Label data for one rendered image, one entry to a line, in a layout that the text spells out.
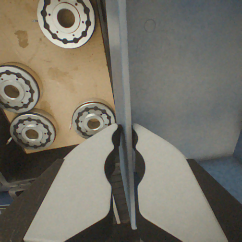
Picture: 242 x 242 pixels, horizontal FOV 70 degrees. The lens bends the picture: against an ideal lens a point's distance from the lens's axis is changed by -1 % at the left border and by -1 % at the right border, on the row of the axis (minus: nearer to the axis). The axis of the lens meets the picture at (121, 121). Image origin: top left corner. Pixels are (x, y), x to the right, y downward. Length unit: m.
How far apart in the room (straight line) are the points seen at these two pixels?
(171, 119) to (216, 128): 0.06
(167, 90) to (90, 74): 0.26
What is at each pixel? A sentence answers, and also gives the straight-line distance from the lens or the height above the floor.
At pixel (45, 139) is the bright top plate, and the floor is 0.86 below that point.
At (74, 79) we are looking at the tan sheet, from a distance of 0.42.
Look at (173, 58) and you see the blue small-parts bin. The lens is 0.17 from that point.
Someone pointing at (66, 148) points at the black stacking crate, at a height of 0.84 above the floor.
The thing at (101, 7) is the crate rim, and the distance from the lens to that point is 0.31.
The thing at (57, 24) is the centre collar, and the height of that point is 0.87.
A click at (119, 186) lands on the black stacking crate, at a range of 0.62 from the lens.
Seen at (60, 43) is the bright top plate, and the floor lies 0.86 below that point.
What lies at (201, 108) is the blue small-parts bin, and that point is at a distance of 0.20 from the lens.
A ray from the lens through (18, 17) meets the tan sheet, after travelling 0.43.
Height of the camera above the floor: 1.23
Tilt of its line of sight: 60 degrees down
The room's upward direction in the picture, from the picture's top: 167 degrees clockwise
